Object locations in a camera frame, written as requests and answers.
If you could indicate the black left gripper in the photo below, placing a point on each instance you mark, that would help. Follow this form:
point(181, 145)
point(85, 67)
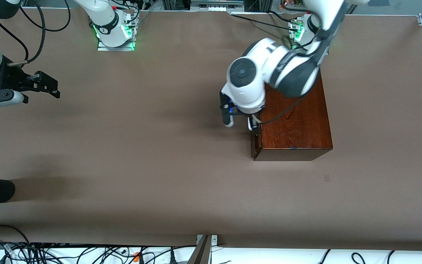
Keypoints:
point(252, 125)

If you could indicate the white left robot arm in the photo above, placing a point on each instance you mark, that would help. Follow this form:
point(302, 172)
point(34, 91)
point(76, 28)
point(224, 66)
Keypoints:
point(266, 51)

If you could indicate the orange connector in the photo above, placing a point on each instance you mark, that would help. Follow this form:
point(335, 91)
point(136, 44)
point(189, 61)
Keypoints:
point(136, 256)

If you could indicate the small copper coloured object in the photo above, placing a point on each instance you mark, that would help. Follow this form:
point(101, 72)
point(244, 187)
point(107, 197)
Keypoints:
point(285, 4)

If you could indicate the grey metal rail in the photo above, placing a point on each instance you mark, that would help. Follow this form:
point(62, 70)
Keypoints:
point(216, 3)

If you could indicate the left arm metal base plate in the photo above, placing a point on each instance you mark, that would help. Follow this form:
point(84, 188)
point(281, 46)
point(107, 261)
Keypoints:
point(291, 42)

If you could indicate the light wood drawer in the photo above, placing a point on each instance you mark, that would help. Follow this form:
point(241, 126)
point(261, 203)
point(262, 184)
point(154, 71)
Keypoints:
point(256, 145)

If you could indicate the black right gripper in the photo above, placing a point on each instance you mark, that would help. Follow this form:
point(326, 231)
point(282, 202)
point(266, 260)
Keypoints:
point(6, 79)

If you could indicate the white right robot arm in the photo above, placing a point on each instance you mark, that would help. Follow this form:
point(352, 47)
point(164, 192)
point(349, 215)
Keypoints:
point(103, 18)

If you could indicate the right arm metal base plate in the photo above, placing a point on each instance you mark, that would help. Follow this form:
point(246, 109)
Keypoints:
point(103, 47)

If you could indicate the silver metal bracket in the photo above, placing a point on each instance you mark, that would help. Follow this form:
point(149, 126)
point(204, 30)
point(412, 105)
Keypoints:
point(214, 240)

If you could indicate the dark brown wooden cabinet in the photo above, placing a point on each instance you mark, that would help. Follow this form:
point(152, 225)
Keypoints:
point(299, 128)

